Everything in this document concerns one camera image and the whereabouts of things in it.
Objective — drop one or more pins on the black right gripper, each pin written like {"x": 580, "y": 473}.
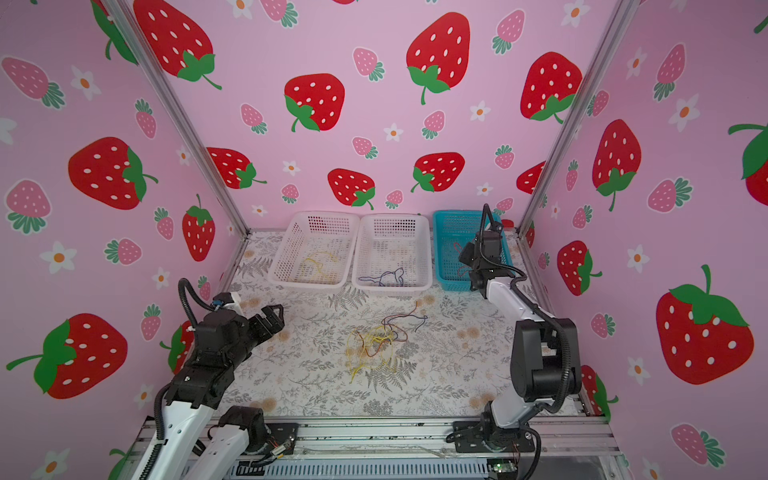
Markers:
{"x": 466, "y": 254}

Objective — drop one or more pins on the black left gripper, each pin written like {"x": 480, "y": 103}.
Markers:
{"x": 277, "y": 323}

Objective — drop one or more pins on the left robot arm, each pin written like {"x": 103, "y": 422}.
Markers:
{"x": 185, "y": 406}

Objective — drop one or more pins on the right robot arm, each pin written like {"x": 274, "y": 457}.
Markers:
{"x": 544, "y": 362}

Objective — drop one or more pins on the teal plastic basket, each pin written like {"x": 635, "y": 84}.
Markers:
{"x": 453, "y": 229}

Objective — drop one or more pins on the white plastic basket left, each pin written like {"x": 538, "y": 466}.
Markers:
{"x": 316, "y": 253}

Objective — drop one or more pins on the white plastic basket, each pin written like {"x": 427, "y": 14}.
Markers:
{"x": 316, "y": 253}
{"x": 393, "y": 255}

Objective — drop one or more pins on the white plastic basket middle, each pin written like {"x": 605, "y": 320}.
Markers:
{"x": 393, "y": 255}

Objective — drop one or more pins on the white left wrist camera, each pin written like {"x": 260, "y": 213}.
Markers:
{"x": 228, "y": 300}

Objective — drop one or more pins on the aluminium frame post right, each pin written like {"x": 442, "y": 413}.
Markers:
{"x": 616, "y": 28}

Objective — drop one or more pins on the aluminium frame post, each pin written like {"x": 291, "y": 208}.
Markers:
{"x": 129, "y": 28}
{"x": 616, "y": 28}

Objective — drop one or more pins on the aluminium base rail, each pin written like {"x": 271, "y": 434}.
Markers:
{"x": 558, "y": 447}

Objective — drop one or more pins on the aluminium frame post left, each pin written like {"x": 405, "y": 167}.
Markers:
{"x": 129, "y": 28}

